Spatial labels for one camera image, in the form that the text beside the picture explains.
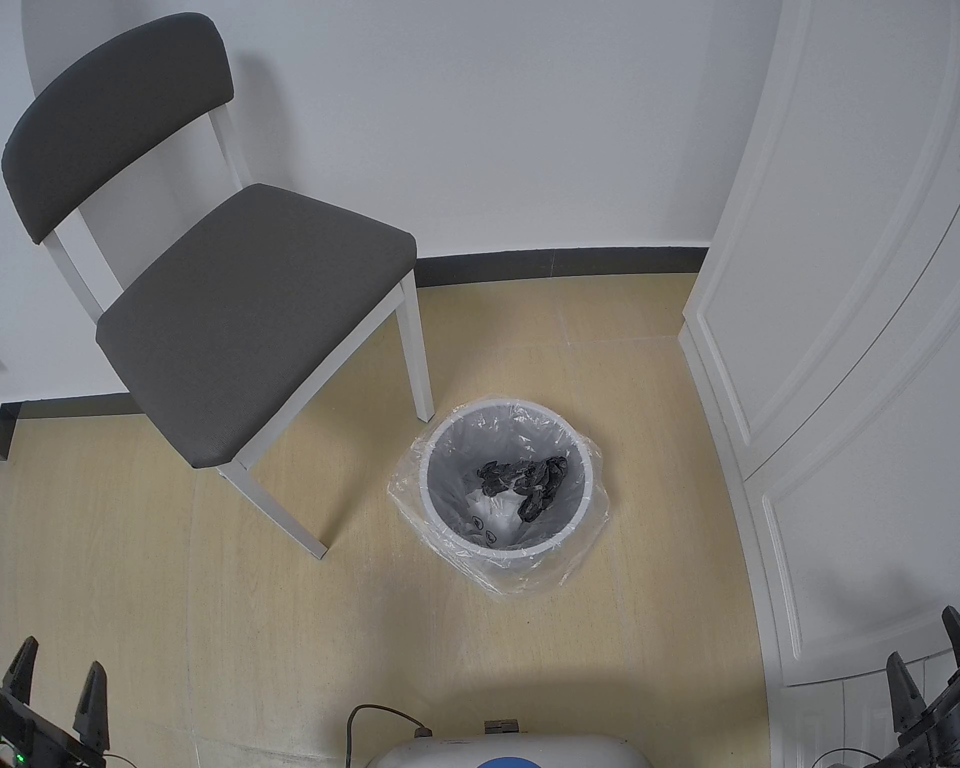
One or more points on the white printed wrapper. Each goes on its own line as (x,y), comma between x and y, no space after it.
(495,521)

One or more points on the white panelled door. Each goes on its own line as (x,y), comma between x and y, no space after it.
(825,225)

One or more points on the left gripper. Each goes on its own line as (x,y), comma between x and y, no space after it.
(37,742)

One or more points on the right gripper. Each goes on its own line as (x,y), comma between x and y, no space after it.
(937,735)

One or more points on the grey and white chair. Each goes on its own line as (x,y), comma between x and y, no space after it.
(247,300)

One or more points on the white trash bin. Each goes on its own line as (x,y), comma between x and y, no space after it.
(442,457)

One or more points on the black plastic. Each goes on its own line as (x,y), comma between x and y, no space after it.
(536,480)

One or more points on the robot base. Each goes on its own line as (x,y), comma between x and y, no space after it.
(525,750)

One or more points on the clear plastic bag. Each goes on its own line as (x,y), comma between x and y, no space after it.
(525,585)

